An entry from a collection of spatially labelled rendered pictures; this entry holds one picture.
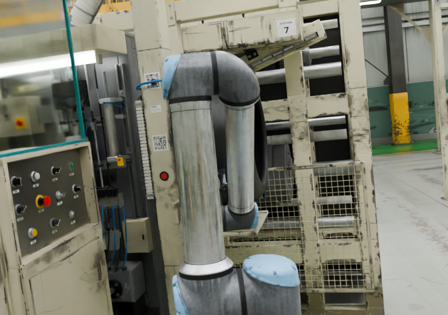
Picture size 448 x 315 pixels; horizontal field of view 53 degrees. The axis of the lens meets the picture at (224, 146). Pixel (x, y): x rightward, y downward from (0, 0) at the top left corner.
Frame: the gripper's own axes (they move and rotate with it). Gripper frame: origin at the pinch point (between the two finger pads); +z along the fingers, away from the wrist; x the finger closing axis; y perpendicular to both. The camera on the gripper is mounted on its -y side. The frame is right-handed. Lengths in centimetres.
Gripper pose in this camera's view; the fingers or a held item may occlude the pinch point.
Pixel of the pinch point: (223, 185)
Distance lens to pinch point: 187.4
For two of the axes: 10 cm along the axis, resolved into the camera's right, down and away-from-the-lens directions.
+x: -9.7, 0.8, 2.5
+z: 2.5, 0.1, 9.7
